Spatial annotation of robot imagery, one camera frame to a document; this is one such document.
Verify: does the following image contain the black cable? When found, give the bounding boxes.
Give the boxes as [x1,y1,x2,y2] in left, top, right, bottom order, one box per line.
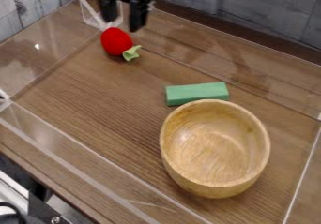
[0,202,29,224]

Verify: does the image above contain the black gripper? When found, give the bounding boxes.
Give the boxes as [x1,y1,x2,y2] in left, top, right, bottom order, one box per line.
[100,0,151,32]

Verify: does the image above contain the black metal table bracket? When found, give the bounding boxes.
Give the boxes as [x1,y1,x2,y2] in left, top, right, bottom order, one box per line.
[26,193,72,224]

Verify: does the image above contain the clear acrylic tray enclosure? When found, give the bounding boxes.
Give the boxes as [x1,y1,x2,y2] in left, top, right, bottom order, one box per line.
[0,3,321,224]

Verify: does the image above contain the green foam block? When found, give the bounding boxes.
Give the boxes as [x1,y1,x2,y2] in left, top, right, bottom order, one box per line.
[165,82,229,106]

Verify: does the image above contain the wooden bowl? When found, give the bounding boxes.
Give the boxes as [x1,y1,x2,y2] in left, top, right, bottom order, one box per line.
[159,99,271,199]

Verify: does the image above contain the red plush strawberry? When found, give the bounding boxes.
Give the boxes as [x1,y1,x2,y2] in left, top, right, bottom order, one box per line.
[100,27,141,62]

